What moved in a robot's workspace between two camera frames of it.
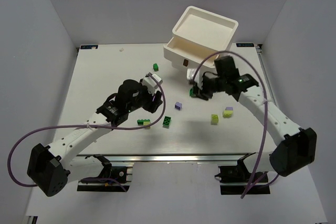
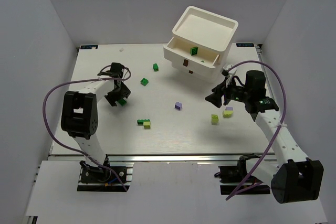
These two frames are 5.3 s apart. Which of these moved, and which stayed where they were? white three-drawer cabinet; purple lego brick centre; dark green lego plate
Moved: dark green lego plate
Stayed: white three-drawer cabinet; purple lego brick centre
